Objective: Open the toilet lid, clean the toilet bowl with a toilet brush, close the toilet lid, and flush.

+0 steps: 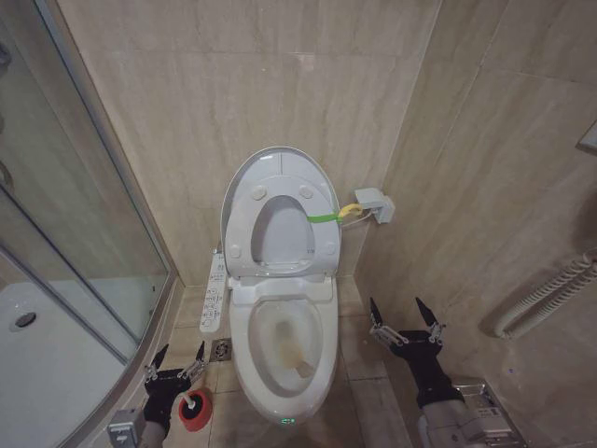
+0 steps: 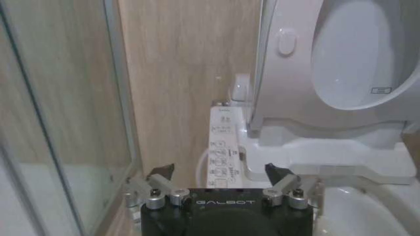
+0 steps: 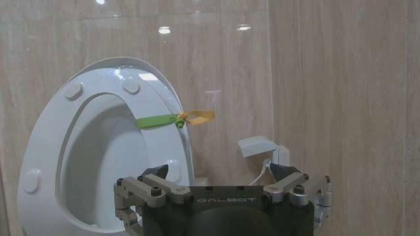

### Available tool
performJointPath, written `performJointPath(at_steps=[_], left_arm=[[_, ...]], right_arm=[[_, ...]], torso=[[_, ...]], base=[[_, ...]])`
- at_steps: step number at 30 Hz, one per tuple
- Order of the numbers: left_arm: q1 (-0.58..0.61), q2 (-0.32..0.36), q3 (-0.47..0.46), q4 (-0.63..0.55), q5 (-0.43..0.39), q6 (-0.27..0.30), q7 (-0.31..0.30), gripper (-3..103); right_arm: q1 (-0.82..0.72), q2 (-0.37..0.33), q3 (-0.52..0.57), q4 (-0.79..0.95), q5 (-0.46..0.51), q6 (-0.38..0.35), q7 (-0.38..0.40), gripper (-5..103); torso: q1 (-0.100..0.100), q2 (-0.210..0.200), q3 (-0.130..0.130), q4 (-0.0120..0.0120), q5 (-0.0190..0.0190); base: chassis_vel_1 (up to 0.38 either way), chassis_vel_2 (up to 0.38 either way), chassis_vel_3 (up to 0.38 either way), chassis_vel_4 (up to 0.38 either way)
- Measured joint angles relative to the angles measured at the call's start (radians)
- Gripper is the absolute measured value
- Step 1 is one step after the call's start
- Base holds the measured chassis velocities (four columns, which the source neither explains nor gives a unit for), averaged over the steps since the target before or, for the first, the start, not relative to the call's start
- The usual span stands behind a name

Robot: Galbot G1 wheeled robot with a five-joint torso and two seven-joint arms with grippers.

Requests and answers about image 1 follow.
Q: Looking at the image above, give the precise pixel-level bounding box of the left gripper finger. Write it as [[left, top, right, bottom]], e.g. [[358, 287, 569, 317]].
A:
[[178, 340, 207, 380], [143, 343, 171, 380]]

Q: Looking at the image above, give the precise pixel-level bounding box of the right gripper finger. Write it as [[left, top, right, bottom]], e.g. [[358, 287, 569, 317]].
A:
[[368, 296, 406, 347], [414, 295, 448, 345]]

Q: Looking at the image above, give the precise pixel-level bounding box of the red toilet brush holder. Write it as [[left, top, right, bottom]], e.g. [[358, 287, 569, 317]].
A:
[[177, 390, 214, 433]]

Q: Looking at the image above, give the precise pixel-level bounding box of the white toilet bowl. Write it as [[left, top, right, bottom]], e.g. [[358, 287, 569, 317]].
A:
[[229, 274, 340, 427]]

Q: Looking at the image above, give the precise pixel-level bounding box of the white toilet seat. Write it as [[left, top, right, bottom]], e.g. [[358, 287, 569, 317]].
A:
[[225, 175, 342, 282]]

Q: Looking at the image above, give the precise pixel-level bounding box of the white toilet lid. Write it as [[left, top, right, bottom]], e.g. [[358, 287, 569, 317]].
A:
[[220, 146, 344, 281]]

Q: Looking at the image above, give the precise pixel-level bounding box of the square metal floor drain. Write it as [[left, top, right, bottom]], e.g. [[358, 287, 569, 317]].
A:
[[210, 337, 233, 363]]

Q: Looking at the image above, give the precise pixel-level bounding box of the white bidet control panel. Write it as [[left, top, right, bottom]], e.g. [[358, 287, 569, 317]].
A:
[[199, 247, 228, 334]]

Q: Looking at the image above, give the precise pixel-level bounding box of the white shower tray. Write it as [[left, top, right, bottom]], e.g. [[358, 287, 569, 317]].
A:
[[0, 274, 170, 448]]

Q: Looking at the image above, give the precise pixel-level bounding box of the round shower tray drain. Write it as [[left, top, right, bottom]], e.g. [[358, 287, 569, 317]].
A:
[[9, 311, 38, 331]]

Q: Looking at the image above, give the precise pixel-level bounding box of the white coiled hose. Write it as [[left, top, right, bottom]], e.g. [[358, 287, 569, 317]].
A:
[[481, 245, 597, 341]]

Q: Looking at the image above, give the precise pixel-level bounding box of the grey wall outlet box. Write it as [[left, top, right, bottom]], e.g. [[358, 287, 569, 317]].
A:
[[354, 187, 397, 226]]

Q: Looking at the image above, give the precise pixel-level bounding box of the glass shower enclosure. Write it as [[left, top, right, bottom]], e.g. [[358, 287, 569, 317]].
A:
[[0, 0, 179, 448]]

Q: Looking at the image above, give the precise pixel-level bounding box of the grey wall fixture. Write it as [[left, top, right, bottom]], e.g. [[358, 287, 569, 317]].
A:
[[575, 124, 597, 156]]

